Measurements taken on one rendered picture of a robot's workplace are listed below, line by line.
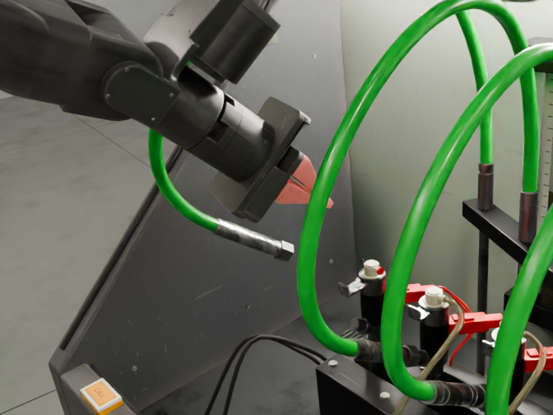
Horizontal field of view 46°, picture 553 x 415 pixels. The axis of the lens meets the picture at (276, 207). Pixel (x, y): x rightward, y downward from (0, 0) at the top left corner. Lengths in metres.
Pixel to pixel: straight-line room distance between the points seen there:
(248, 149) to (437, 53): 0.44
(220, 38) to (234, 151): 0.09
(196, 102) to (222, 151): 0.05
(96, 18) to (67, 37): 0.06
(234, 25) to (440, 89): 0.48
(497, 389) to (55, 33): 0.34
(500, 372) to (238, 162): 0.26
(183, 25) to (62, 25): 0.10
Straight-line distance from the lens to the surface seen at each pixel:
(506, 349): 0.41
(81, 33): 0.43
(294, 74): 0.97
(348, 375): 0.75
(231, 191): 0.56
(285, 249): 0.72
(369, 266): 0.68
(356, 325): 0.70
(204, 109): 0.51
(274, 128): 0.56
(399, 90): 0.97
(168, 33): 0.50
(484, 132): 0.78
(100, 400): 0.81
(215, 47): 0.50
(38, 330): 2.86
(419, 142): 0.97
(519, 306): 0.41
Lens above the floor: 1.46
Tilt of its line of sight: 25 degrees down
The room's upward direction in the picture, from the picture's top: 7 degrees counter-clockwise
